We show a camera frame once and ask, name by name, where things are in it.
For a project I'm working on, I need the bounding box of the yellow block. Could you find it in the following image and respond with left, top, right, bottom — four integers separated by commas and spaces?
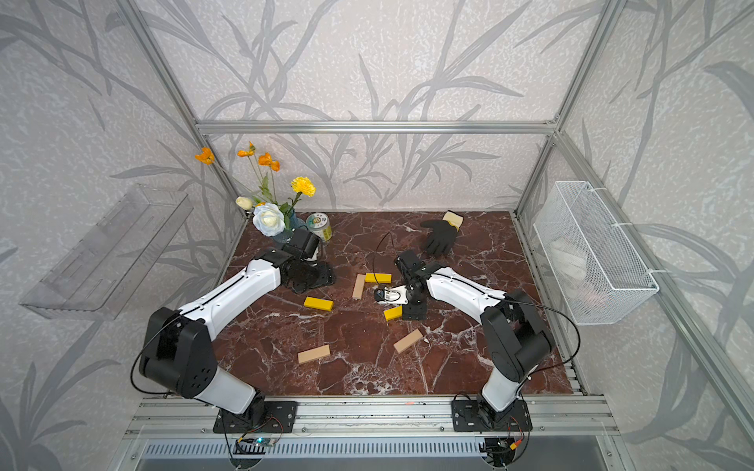
304, 296, 334, 312
384, 305, 404, 322
365, 273, 392, 285

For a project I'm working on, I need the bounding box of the natural wooden block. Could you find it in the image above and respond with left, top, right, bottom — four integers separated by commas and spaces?
394, 329, 424, 353
353, 274, 366, 300
298, 345, 331, 364

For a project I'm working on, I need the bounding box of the natural wooden block front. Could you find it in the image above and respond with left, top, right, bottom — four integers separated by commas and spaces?
298, 345, 331, 364

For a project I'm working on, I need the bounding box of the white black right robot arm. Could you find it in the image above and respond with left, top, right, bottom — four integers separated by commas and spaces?
396, 250, 555, 412

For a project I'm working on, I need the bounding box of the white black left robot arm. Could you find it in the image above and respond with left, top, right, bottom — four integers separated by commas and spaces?
135, 249, 335, 416

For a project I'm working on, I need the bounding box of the black glove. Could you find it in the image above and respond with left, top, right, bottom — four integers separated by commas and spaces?
420, 220, 459, 257

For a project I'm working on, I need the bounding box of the blue glass vase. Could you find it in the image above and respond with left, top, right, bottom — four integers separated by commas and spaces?
272, 214, 306, 245

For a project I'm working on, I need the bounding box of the small printed tin can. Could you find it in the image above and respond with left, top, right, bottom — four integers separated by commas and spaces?
306, 212, 333, 241

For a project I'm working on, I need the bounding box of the artificial flower bouquet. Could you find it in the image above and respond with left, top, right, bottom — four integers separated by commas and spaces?
223, 142, 317, 239

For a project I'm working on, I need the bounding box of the white cloth in basket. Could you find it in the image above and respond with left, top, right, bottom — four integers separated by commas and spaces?
549, 237, 587, 283

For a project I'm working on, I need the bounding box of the left circuit board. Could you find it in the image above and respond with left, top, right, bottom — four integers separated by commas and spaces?
237, 437, 281, 449

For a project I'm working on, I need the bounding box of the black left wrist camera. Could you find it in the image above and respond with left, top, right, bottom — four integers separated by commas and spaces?
287, 228, 320, 261

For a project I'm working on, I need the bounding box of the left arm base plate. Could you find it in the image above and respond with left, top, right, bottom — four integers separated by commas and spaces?
212, 400, 298, 434

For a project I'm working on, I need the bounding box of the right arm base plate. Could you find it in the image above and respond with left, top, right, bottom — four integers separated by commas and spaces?
451, 396, 533, 434

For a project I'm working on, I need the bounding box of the white wire mesh basket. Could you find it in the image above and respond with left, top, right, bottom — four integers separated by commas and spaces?
533, 181, 660, 326

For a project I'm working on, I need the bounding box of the aluminium front rail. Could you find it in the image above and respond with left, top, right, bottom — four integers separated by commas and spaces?
124, 394, 620, 440

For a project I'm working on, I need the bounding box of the clear plastic wall shelf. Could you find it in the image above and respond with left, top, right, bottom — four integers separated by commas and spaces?
20, 184, 194, 321

